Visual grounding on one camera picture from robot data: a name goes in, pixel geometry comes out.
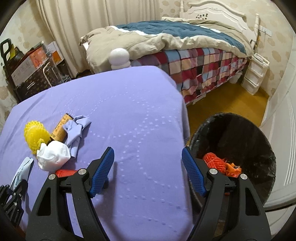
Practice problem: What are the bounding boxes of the purple table cloth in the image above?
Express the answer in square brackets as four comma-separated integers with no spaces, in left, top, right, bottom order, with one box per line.
[1,66,193,240]

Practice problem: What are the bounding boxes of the orange wrapper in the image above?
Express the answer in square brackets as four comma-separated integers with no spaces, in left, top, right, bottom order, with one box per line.
[225,163,242,178]

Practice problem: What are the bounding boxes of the yellow foam fruit net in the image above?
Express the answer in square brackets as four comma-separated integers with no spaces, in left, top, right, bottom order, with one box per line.
[24,120,50,155]

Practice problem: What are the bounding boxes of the blue beige quilt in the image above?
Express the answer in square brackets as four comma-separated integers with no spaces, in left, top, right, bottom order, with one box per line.
[79,17,253,73]

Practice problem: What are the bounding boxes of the white plastic drawer unit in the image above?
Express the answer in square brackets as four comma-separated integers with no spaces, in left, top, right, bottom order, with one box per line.
[241,53,270,95]

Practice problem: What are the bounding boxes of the small white bin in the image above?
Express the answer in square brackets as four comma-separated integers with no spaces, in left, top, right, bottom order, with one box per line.
[229,71,242,84]

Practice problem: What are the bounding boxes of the black lined trash bin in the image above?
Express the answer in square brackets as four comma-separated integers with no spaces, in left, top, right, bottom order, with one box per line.
[189,113,276,204]

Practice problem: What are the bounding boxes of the plaid bed sheet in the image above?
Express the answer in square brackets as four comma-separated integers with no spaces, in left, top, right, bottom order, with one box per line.
[131,48,247,104]

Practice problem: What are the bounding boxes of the red bottle black cap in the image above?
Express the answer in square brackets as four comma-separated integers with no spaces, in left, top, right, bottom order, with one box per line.
[55,169,77,178]

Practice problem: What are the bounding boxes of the purple paper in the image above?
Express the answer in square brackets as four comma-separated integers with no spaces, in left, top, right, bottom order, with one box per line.
[63,115,91,158]

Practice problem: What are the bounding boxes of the white wardrobe door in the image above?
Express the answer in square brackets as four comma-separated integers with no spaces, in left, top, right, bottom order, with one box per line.
[260,39,295,211]

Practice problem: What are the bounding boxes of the red foam fruit net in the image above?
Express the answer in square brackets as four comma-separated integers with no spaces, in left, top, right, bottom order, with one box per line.
[203,153,226,174]

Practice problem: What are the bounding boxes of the white orange small box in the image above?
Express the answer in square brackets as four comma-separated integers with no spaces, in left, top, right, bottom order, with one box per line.
[47,41,64,65]

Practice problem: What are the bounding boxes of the white teal toothpaste tube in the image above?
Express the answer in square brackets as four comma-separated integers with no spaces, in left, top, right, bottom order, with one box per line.
[10,157,34,190]

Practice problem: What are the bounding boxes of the beige pleated curtain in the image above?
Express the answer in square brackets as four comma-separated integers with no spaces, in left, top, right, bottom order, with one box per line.
[36,0,161,77]

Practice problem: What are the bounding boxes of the white wall socket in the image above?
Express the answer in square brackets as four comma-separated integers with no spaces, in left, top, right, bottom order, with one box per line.
[259,26,273,37]

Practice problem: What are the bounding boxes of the cardboard box with labels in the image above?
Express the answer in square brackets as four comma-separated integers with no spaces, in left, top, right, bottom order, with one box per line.
[11,47,48,86]

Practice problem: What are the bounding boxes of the yellow tube black cap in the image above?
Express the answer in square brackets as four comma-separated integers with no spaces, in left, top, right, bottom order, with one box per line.
[50,113,73,142]

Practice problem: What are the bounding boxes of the white tissue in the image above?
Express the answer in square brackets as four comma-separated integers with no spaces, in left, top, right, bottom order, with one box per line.
[36,141,71,172]

